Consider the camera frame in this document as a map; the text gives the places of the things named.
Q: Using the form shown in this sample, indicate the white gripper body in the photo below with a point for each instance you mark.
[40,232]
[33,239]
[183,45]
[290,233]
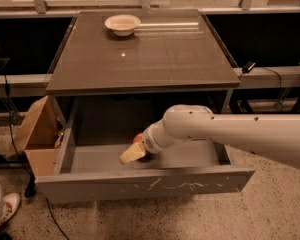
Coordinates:
[149,138]

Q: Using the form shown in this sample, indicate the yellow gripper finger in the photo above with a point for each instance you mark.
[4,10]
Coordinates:
[133,153]

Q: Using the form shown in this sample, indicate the red apple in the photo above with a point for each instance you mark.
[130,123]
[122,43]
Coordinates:
[138,138]

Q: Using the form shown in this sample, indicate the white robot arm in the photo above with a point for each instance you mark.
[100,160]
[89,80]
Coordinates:
[274,136]

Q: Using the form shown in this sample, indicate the grey open drawer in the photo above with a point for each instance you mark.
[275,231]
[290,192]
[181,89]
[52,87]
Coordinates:
[101,128]

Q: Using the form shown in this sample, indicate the grey cabinet with glass top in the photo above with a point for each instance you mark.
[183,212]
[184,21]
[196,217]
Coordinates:
[172,50]

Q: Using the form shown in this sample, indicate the white bowl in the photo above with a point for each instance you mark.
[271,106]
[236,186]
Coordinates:
[122,25]

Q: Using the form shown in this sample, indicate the black power adapter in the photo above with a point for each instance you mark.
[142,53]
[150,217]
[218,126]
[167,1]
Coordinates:
[248,67]

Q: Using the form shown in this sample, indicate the white and red sneaker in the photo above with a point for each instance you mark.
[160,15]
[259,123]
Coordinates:
[11,203]

